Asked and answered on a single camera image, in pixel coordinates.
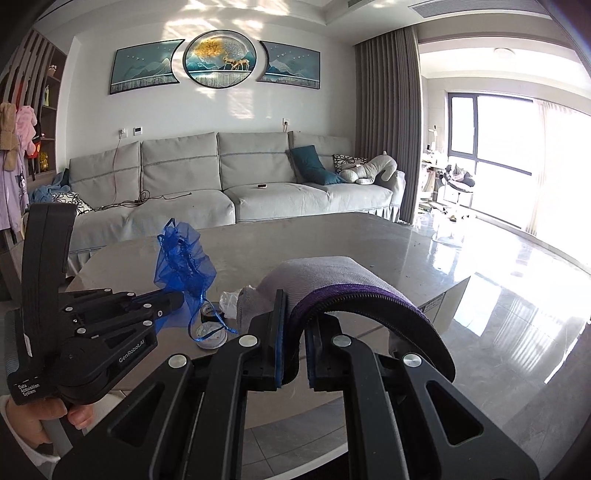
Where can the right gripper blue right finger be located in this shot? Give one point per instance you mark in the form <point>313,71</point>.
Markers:
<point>322,355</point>

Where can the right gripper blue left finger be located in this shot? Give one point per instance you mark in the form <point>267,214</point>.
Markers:
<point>264,366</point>

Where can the tape roll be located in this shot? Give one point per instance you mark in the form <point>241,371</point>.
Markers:
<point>208,330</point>

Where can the clear plastic bag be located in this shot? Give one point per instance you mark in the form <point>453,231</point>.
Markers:
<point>228,302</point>

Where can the lavender purple pouch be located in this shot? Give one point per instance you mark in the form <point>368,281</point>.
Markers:
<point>321,285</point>

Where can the blue organza gift bag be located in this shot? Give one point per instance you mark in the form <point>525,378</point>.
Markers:
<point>182,266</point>

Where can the person's left hand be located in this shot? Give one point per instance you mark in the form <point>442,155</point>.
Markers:
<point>27,421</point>

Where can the black white floral cushion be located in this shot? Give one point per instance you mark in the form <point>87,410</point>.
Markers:
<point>73,198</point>

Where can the blue clothes on sofa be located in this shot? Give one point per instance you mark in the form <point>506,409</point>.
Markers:
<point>46,193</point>

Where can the white plush toy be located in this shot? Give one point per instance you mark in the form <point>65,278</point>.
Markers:
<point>382,166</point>

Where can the teal cushion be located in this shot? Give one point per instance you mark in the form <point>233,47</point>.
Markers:
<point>310,166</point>

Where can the grey fabric sofa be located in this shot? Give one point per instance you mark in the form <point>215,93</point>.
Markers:
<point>209,180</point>

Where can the patterned cushion near plush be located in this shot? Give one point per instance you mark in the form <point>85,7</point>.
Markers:
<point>343,162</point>

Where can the pink hanging clothes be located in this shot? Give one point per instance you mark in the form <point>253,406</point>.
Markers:
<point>25,131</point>

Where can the grey curtain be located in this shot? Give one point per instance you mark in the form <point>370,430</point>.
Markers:
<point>389,101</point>

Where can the wooden slat shelf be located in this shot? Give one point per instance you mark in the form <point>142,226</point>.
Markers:
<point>33,78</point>

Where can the left teal wall painting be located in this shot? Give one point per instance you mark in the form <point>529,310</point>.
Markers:
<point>144,65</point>

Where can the teal wall painting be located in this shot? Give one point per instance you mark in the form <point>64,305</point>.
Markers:
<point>144,65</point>
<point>291,65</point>

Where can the right teal wall painting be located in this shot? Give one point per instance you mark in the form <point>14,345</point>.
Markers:
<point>291,65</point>

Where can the round teal gold wall art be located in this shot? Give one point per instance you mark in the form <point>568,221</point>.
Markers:
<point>219,59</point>

